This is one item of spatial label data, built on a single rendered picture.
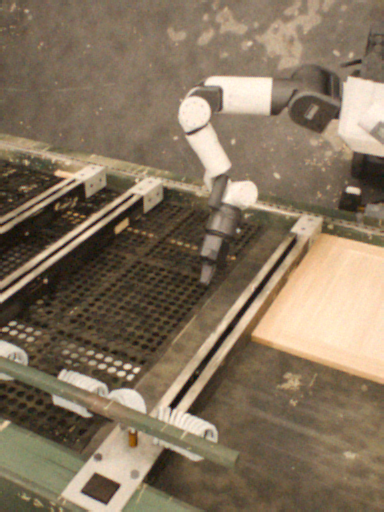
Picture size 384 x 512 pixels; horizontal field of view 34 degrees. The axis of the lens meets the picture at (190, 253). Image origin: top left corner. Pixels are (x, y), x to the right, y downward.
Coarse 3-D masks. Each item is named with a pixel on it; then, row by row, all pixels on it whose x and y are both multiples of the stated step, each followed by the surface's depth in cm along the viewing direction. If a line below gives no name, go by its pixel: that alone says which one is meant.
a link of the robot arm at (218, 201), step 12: (216, 180) 165; (216, 192) 164; (228, 192) 165; (240, 192) 162; (252, 192) 164; (216, 204) 164; (228, 204) 165; (240, 204) 164; (228, 216) 163; (240, 216) 165
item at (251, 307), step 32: (320, 224) 188; (288, 256) 170; (256, 288) 157; (224, 320) 145; (256, 320) 150; (224, 352) 135; (192, 384) 131; (96, 416) 98; (128, 448) 108; (160, 448) 108; (128, 480) 102
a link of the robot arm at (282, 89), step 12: (300, 72) 155; (312, 72) 153; (276, 84) 150; (288, 84) 150; (300, 84) 150; (312, 84) 149; (324, 84) 153; (276, 96) 150; (288, 96) 150; (276, 108) 152
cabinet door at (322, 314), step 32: (320, 256) 180; (352, 256) 181; (288, 288) 166; (320, 288) 167; (352, 288) 167; (288, 320) 154; (320, 320) 155; (352, 320) 155; (288, 352) 146; (320, 352) 144; (352, 352) 144
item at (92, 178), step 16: (80, 176) 212; (96, 176) 216; (48, 192) 202; (64, 192) 202; (80, 192) 210; (32, 208) 193; (48, 208) 196; (64, 208) 204; (0, 224) 184; (16, 224) 184; (32, 224) 191; (0, 240) 180; (16, 240) 186
